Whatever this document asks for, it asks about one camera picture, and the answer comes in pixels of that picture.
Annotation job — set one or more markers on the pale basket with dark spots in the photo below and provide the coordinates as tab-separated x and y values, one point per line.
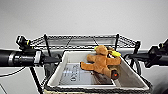
130	76

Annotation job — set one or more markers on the white printed book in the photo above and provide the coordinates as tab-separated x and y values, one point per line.
76	75

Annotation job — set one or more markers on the orange brown plush horse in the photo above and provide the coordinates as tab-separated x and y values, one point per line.
100	61

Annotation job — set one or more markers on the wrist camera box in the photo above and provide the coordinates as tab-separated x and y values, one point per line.
23	41

